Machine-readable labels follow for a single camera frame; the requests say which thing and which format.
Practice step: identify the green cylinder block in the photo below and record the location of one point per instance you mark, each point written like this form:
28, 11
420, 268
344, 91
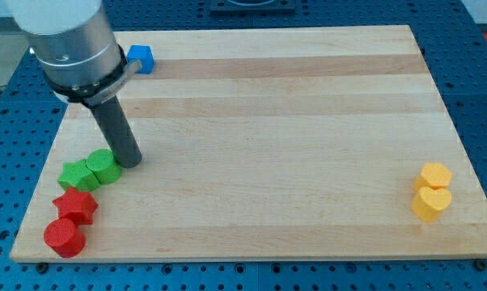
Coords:
104, 166

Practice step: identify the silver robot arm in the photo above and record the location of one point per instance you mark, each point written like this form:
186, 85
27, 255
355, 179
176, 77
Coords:
75, 45

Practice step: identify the green star block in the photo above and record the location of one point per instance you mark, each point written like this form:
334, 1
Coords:
78, 176

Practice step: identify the red star block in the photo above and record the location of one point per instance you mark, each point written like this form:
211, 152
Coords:
77, 206

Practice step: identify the wooden board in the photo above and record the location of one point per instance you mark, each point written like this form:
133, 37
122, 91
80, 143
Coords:
285, 144

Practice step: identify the blue block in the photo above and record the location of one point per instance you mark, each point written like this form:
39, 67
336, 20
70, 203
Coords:
144, 54

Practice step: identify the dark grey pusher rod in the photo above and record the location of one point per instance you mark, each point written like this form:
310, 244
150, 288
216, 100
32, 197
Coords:
115, 127

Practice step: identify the yellow hexagon block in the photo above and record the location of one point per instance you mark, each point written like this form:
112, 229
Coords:
433, 175

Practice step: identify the yellow heart block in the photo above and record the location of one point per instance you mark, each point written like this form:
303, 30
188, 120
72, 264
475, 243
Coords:
428, 204

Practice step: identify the red cylinder block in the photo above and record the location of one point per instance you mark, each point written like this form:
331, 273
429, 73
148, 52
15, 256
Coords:
64, 237

